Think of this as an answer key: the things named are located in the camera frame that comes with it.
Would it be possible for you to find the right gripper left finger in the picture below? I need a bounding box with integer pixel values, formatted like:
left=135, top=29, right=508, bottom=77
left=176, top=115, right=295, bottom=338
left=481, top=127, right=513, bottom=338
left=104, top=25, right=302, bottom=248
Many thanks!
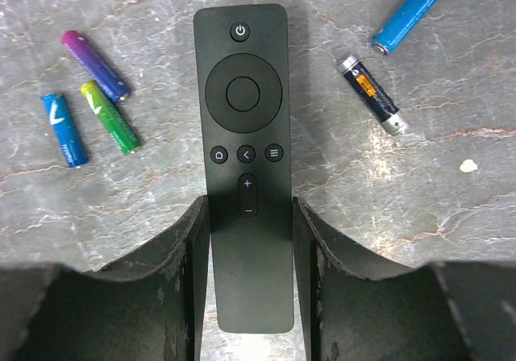
left=1, top=196, right=210, bottom=360

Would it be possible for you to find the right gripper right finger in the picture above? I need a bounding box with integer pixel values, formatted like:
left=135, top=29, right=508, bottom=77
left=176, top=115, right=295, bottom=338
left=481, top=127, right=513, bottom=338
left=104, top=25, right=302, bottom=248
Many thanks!
left=293, top=198, right=515, bottom=360

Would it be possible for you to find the green yellow AAA battery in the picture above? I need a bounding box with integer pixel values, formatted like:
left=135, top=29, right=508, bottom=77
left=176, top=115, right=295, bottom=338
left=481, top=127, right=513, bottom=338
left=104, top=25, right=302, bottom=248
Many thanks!
left=80, top=81, right=141, bottom=155

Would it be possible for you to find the black silver orange battery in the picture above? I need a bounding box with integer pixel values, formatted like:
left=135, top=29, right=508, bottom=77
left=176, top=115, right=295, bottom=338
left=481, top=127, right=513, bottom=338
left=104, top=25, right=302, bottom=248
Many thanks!
left=337, top=55, right=409, bottom=136

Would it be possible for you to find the purple blue AAA battery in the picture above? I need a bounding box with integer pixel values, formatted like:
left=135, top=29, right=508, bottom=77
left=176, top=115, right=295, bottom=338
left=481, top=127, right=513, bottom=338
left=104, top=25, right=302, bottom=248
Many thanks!
left=60, top=30, right=131, bottom=103

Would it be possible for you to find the blue white AAA battery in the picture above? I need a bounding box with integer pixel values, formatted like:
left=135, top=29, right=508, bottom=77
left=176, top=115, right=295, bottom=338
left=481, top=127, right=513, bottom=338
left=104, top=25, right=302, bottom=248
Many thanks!
left=40, top=93, right=89, bottom=168

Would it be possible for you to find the bright blue AAA battery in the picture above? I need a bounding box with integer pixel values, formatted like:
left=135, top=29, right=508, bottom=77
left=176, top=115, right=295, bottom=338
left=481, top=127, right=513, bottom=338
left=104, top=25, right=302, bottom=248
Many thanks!
left=371, top=0, right=438, bottom=56

